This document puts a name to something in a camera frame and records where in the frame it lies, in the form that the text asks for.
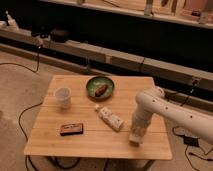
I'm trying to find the black power adapter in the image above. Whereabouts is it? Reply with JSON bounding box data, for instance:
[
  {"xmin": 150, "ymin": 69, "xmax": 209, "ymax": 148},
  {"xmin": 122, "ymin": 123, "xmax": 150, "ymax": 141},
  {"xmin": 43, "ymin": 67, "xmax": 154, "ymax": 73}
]
[{"xmin": 183, "ymin": 136, "xmax": 199, "ymax": 147}]

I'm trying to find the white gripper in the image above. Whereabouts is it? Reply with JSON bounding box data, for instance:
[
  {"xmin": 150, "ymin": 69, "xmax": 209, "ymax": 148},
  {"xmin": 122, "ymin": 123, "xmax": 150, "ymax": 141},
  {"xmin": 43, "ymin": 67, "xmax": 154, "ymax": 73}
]
[{"xmin": 131, "ymin": 112, "xmax": 152, "ymax": 138}]

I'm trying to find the dark red box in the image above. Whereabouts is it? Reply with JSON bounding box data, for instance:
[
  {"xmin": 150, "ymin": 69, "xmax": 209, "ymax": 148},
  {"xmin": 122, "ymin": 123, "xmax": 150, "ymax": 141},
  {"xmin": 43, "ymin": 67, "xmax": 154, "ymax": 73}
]
[{"xmin": 60, "ymin": 123, "xmax": 84, "ymax": 136}]

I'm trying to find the black device on ledge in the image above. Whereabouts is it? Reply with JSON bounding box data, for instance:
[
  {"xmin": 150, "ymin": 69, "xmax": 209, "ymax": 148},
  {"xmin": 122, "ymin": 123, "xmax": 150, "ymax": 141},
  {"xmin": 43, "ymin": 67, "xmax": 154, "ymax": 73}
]
[{"xmin": 50, "ymin": 29, "xmax": 69, "ymax": 43}]

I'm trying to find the black floor cable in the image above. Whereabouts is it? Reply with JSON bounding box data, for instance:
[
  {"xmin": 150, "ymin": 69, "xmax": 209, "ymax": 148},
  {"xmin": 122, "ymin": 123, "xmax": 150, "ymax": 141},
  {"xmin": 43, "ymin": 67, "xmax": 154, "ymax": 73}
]
[{"xmin": 0, "ymin": 44, "xmax": 81, "ymax": 171}]

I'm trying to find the white bottle on ledge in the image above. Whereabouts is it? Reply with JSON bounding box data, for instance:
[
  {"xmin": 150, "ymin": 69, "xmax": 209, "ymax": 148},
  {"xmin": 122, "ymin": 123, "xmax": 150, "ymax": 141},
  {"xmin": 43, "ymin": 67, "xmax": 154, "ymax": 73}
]
[{"xmin": 5, "ymin": 11, "xmax": 19, "ymax": 31}]

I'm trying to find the brown sausage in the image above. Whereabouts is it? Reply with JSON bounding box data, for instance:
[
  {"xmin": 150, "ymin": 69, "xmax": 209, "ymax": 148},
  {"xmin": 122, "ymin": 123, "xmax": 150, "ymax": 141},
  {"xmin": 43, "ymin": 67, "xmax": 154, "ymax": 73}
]
[{"xmin": 95, "ymin": 84, "xmax": 108, "ymax": 97}]

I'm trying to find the white sponge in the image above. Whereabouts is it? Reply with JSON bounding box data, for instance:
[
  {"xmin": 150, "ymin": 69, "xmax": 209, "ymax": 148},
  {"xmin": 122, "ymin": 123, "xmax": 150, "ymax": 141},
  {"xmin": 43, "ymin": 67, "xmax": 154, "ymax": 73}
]
[{"xmin": 129, "ymin": 134, "xmax": 143, "ymax": 145}]

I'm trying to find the white plastic cup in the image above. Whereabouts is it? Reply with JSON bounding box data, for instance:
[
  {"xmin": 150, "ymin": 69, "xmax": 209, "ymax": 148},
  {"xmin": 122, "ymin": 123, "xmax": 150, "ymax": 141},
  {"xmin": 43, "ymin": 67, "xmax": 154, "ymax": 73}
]
[{"xmin": 54, "ymin": 87, "xmax": 71, "ymax": 109}]

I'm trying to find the white tube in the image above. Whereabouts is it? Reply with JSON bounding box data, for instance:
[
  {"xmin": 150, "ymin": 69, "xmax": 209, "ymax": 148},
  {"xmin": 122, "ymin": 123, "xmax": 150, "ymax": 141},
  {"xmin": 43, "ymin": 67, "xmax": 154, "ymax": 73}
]
[{"xmin": 95, "ymin": 105, "xmax": 124, "ymax": 132}]

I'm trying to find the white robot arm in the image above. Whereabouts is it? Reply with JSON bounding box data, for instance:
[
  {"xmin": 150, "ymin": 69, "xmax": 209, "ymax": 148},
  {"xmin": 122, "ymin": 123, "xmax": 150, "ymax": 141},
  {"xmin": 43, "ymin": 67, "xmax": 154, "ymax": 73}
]
[{"xmin": 129, "ymin": 86, "xmax": 213, "ymax": 145}]

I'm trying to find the wooden table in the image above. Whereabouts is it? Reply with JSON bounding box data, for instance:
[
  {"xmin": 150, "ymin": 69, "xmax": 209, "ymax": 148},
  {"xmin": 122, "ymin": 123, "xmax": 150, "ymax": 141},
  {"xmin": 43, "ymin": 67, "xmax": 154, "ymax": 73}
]
[{"xmin": 24, "ymin": 75, "xmax": 172, "ymax": 160}]

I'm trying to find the green plate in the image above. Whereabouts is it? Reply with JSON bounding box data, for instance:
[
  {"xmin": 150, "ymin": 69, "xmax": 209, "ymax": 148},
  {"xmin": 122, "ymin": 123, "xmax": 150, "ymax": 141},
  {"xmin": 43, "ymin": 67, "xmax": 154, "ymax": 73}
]
[{"xmin": 86, "ymin": 76, "xmax": 114, "ymax": 100}]

